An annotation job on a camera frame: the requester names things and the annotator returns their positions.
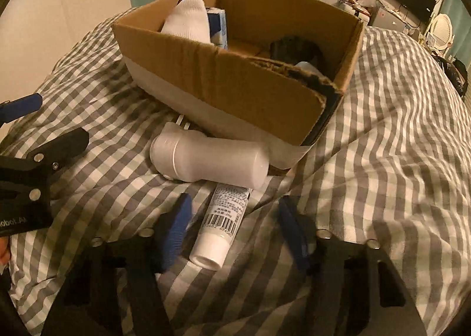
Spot silver mini fridge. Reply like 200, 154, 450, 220
369, 6, 406, 32

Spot white sock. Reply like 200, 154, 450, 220
160, 0, 211, 44

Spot floral tissue pack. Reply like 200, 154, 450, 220
207, 7, 228, 49

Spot white plastic bottle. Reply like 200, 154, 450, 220
149, 122, 269, 188

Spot black garbage bags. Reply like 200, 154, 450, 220
434, 55, 469, 99

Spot white earbuds case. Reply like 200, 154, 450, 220
295, 61, 329, 80

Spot grey checkered duvet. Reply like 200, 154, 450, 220
1, 19, 470, 335

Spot white round vanity mirror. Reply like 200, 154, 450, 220
426, 13, 453, 51

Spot white cream tube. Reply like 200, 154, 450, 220
189, 184, 251, 271

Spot teal window curtain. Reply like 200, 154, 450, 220
440, 0, 471, 67

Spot brown cardboard box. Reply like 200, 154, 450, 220
112, 0, 364, 169

